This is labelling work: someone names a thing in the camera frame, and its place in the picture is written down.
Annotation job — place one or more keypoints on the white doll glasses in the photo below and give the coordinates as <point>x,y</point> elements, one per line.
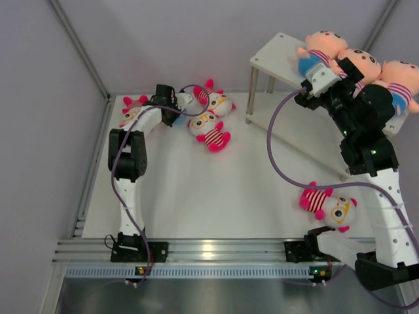
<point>208,129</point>

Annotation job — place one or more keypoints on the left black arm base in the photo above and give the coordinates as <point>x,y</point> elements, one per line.
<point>132,248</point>

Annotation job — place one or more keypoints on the orange doll table back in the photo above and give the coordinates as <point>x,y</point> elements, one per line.
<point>180,120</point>

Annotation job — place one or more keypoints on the white slotted cable duct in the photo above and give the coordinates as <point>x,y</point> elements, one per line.
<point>198,272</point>

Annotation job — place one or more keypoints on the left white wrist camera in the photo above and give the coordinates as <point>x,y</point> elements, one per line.
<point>183,99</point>

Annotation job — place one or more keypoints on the white doll back centre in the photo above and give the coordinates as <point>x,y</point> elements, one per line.
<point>216,100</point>

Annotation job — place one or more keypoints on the white doll back left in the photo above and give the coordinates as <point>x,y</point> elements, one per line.
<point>131,109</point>

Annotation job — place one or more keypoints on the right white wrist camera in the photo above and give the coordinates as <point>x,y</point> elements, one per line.
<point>321,78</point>

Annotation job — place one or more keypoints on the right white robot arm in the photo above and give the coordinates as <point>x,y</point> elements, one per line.
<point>373,165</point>

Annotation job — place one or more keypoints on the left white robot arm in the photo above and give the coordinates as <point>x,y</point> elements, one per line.
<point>127,155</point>

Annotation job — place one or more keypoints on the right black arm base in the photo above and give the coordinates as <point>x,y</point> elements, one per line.
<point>300,251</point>

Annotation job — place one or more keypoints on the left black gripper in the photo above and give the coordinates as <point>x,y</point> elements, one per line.
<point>169,122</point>

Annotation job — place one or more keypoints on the orange doll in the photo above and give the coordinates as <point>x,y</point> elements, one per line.
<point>400,78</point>
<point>321,47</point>

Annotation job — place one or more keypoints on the aluminium front rail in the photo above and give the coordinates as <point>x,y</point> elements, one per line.
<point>182,251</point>

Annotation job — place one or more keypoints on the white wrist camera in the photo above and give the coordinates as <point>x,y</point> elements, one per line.
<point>183,99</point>
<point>321,78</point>

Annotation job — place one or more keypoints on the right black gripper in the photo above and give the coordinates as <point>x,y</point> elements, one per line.
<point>352,76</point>

